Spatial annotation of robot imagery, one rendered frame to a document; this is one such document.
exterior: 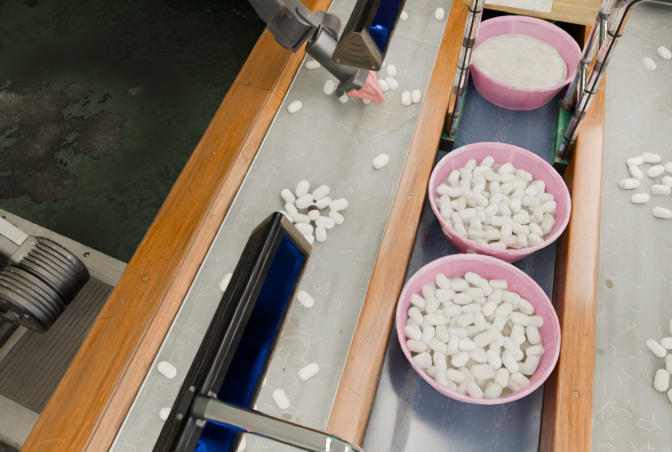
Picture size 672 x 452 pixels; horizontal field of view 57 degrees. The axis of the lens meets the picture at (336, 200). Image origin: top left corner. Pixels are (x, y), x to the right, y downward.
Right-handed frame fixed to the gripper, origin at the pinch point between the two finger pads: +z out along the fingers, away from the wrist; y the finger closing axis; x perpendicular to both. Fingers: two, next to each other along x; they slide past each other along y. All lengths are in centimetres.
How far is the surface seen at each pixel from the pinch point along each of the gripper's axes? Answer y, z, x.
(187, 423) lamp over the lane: -85, -23, -26
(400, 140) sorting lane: -8.7, 6.4, -2.5
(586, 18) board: 40, 31, -28
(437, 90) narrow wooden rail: 5.8, 8.5, -7.7
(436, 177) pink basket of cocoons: -17.9, 12.5, -9.5
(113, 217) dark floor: 0, -18, 115
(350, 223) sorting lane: -32.3, 3.1, 0.5
